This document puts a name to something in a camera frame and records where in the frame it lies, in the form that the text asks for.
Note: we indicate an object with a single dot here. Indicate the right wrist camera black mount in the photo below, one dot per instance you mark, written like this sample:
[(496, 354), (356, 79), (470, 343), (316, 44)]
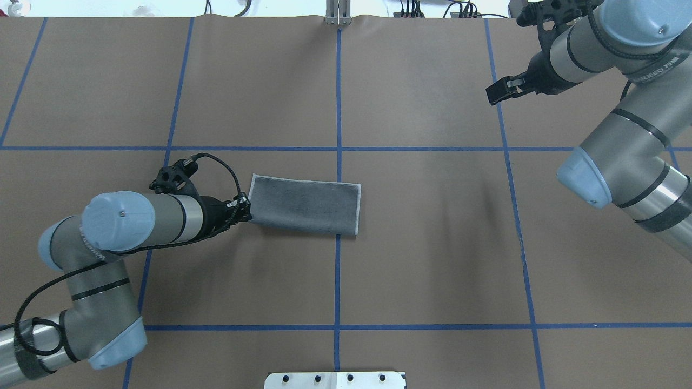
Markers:
[(553, 17)]

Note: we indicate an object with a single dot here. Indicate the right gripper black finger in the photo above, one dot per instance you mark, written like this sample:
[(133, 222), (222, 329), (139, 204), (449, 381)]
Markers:
[(508, 87)]

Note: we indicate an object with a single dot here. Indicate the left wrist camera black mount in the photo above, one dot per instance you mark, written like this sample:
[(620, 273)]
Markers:
[(175, 179)]

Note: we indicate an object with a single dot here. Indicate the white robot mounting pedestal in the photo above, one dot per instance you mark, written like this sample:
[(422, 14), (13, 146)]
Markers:
[(352, 379)]

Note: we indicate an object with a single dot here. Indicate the aluminium frame post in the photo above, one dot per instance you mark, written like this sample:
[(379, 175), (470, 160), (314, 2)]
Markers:
[(338, 12)]

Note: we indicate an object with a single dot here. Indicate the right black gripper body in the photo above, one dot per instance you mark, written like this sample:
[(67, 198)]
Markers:
[(541, 74)]

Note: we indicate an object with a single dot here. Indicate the pink and grey towel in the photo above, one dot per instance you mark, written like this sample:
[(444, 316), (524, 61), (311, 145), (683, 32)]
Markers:
[(313, 206)]

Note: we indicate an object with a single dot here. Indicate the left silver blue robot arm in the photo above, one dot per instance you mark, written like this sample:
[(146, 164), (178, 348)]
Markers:
[(104, 326)]

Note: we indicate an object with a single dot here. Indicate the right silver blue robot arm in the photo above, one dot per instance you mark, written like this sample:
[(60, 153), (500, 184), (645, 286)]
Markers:
[(619, 163)]

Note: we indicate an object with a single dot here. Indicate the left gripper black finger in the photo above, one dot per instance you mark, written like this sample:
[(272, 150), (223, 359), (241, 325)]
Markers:
[(239, 210)]

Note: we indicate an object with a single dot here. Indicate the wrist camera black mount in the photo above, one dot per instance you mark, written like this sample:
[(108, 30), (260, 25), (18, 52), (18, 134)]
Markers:
[(553, 17), (175, 179)]

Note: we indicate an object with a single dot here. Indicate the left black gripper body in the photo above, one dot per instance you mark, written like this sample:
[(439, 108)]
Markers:
[(215, 215)]

